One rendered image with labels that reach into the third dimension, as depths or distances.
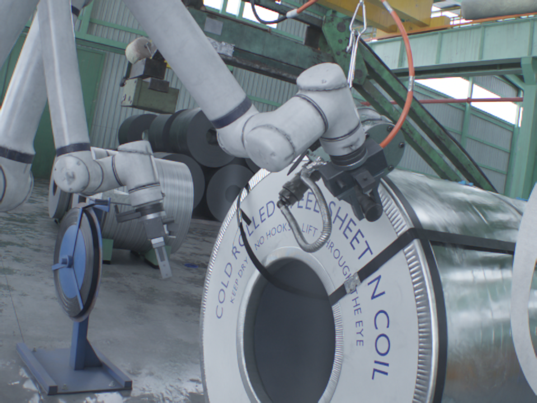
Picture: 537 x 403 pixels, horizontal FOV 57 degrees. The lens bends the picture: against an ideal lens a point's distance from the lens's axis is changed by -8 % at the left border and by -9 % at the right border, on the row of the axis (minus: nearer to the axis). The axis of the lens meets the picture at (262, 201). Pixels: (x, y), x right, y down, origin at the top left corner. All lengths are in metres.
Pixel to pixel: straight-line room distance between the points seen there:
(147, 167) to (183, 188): 5.21
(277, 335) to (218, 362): 0.25
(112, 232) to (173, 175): 1.03
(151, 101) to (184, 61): 1.32
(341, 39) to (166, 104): 0.81
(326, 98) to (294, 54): 1.34
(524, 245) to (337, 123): 0.39
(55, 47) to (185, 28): 0.47
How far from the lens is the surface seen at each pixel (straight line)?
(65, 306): 3.07
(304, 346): 2.03
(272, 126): 0.90
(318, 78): 0.94
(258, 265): 1.78
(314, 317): 2.04
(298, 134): 0.91
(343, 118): 0.97
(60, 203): 8.54
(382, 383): 1.34
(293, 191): 1.36
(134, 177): 1.37
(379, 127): 1.22
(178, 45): 0.98
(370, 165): 1.08
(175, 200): 6.49
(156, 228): 1.34
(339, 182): 1.04
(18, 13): 0.78
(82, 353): 3.15
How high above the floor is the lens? 1.22
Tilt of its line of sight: 2 degrees down
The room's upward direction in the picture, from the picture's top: 10 degrees clockwise
